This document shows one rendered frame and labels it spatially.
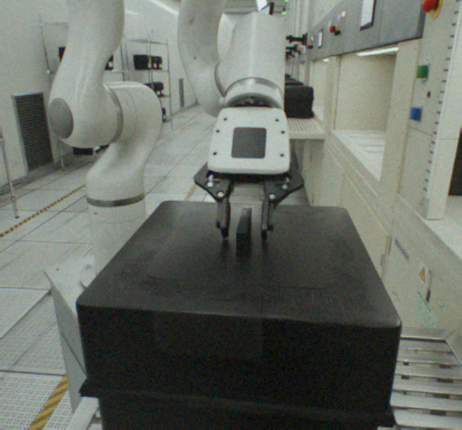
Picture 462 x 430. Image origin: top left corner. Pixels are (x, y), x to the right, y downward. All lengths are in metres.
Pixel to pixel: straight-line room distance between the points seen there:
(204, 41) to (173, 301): 0.42
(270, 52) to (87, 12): 0.35
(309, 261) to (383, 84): 2.13
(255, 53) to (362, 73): 1.93
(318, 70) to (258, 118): 3.44
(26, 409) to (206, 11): 1.55
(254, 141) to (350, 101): 2.00
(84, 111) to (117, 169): 0.14
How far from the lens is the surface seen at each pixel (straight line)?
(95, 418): 0.63
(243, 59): 0.55
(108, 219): 0.81
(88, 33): 0.76
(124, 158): 0.82
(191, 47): 0.63
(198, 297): 0.36
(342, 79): 2.44
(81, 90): 0.73
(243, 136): 0.48
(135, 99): 0.79
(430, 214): 1.01
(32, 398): 1.83
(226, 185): 0.46
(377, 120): 2.51
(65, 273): 0.97
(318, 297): 0.36
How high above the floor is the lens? 1.21
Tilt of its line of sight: 19 degrees down
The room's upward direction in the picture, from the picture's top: straight up
